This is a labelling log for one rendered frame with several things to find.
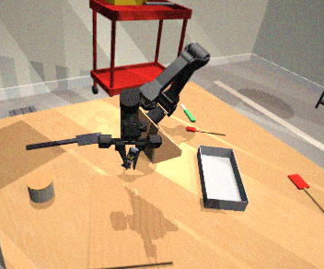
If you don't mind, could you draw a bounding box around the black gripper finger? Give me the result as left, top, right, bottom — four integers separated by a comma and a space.
133, 145, 146, 170
114, 145, 128, 170

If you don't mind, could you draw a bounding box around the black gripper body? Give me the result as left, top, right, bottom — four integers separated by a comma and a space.
98, 116, 162, 148

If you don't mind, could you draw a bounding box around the short grey cylinder with tan top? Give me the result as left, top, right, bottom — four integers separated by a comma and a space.
27, 172, 54, 204

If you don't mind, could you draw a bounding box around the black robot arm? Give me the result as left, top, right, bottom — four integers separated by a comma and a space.
120, 43, 210, 136

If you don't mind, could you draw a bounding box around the grey metal roasting tin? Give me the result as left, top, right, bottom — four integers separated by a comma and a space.
197, 145, 249, 212

